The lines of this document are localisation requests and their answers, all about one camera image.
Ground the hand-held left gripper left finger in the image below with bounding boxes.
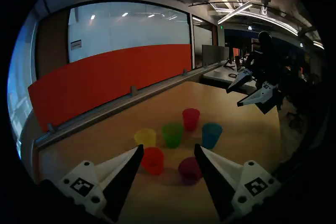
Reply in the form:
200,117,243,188
42,144,144,222

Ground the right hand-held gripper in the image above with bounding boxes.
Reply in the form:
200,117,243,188
226,68,285,115

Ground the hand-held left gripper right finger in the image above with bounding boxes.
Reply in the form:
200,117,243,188
194,143,282,222

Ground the person's body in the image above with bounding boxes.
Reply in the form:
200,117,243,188
245,31,283,88

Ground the grey desk screen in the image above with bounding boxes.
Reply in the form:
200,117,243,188
201,44,230,68

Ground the purple plastic cup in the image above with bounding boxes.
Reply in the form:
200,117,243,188
178,156,203,185

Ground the blue plastic cup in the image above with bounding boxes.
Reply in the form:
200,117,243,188
201,123,223,150

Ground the red plastic cup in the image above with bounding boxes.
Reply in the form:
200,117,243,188
182,108,201,132

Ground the orange plastic cup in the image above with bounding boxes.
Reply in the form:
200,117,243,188
141,147,165,175

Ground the yellow plastic cup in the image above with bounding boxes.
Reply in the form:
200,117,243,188
134,128,157,149

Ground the green plastic cup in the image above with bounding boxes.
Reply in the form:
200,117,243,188
161,123,184,149

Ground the red desk screen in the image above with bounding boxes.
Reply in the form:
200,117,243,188
28,44,192,149

